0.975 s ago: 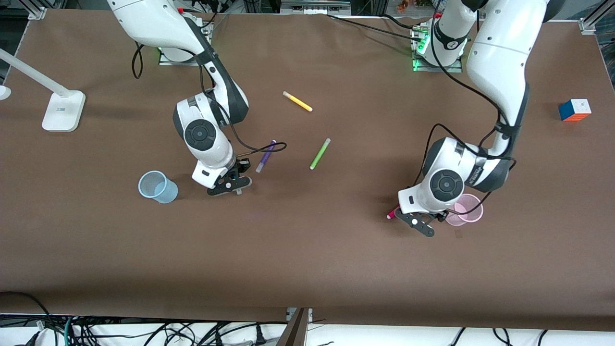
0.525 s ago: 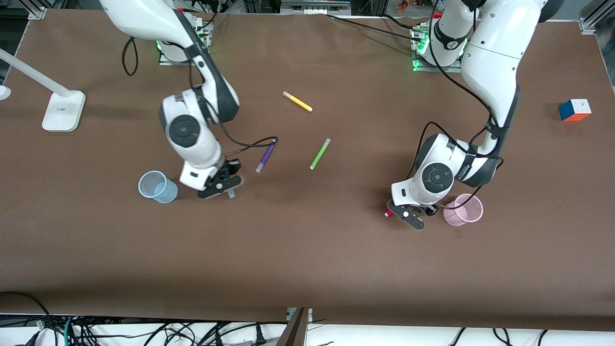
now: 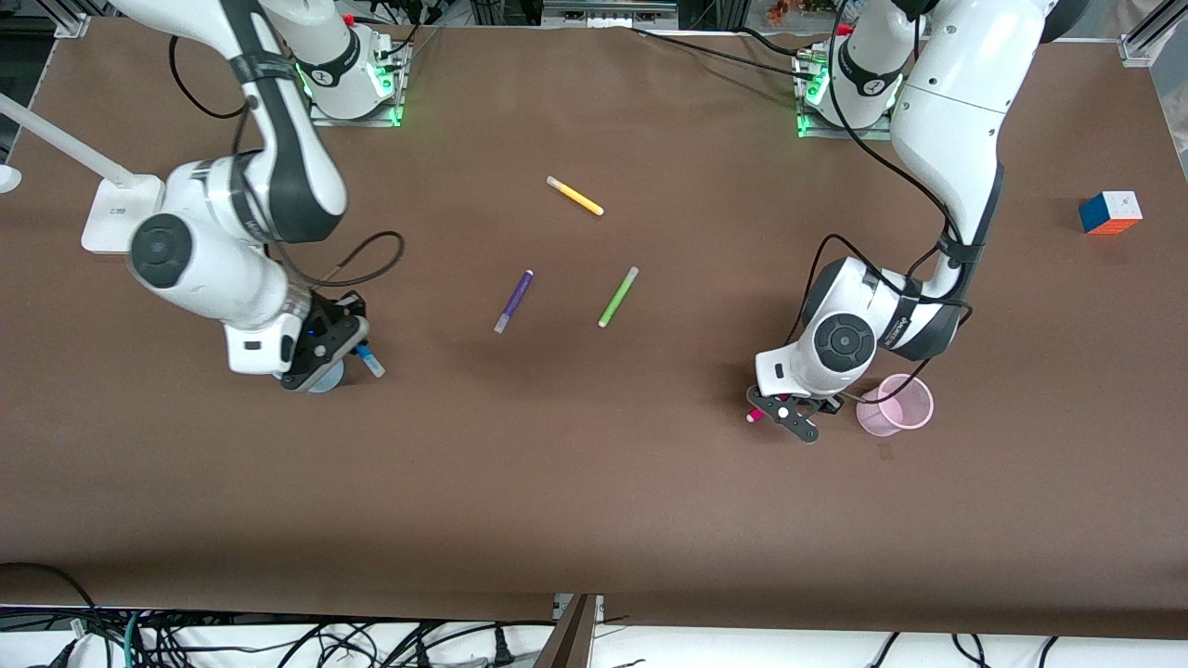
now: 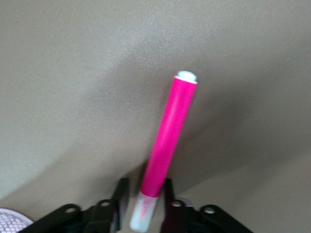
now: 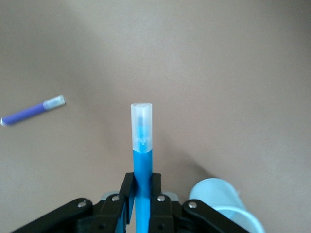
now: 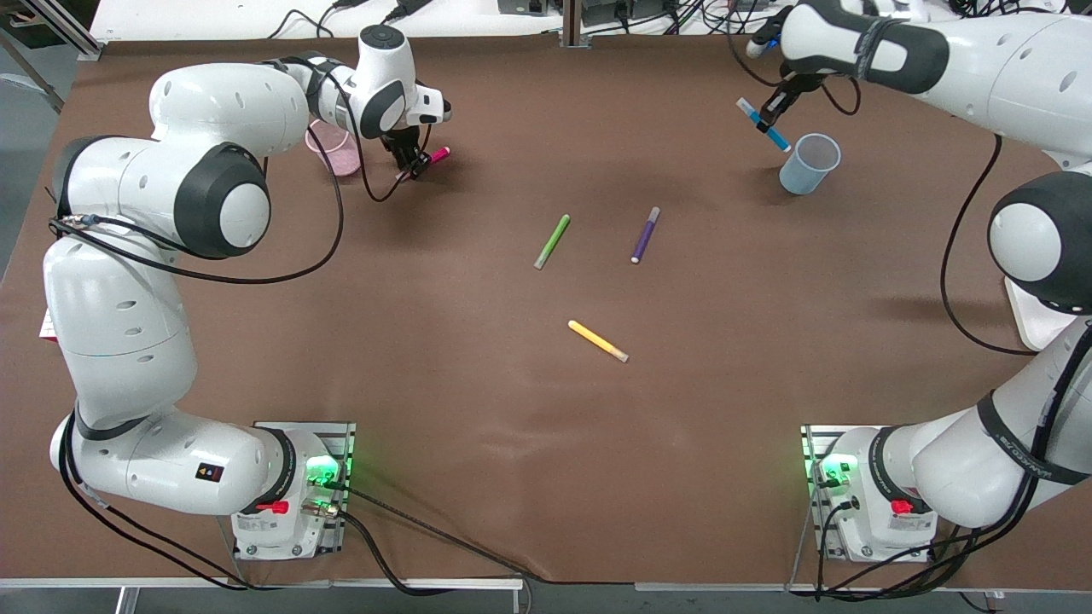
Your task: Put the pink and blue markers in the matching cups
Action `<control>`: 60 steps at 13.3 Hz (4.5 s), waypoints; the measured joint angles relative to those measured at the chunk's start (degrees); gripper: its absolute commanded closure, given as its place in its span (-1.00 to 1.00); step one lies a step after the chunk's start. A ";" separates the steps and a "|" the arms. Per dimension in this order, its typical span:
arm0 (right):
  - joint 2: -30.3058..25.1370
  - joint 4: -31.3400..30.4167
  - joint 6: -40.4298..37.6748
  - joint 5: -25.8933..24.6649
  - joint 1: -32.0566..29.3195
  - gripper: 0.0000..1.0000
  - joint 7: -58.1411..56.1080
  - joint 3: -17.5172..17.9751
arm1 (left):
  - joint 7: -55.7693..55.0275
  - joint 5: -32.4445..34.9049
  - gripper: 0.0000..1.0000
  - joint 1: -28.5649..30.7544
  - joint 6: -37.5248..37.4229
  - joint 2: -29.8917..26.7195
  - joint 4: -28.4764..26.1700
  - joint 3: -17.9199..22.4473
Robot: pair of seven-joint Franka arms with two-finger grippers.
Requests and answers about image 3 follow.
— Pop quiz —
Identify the light pink plastic cup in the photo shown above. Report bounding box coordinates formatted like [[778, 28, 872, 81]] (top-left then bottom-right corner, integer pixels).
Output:
[[855, 373, 935, 438]]

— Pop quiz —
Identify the purple marker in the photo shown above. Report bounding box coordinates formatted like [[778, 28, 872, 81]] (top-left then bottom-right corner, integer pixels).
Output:
[[493, 269, 535, 335]]

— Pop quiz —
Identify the green marker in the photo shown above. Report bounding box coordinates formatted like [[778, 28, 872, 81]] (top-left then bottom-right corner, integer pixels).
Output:
[[597, 266, 640, 328]]

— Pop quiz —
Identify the yellow marker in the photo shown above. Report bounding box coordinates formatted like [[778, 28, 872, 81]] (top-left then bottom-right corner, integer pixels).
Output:
[[546, 175, 605, 217]]

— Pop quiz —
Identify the colourful puzzle cube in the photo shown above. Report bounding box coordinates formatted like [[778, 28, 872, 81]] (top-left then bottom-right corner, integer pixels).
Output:
[[1078, 190, 1144, 237]]

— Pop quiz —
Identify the aluminium profile bar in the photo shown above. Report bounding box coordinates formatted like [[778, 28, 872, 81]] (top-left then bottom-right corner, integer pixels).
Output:
[[541, 0, 680, 30]]

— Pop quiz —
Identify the white camera stand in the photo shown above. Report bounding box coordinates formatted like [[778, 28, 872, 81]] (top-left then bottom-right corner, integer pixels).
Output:
[[0, 91, 167, 256]]

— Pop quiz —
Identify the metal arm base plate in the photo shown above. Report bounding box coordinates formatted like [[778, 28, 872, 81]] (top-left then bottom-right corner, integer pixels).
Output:
[[306, 42, 407, 129], [794, 46, 896, 142]]

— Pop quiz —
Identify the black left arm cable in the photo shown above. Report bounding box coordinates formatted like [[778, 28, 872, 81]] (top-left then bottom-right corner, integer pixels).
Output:
[[787, 0, 975, 377]]

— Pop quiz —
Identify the black floor cable loop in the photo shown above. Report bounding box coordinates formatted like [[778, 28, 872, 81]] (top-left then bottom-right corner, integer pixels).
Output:
[[0, 560, 98, 641]]

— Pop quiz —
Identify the black cable across table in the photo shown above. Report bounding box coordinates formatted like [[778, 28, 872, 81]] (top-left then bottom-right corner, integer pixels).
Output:
[[631, 25, 810, 83]]

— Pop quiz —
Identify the aluminium frame corner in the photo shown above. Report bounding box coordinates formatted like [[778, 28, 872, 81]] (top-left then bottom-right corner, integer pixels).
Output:
[[1117, 0, 1188, 68], [51, 0, 94, 39]]

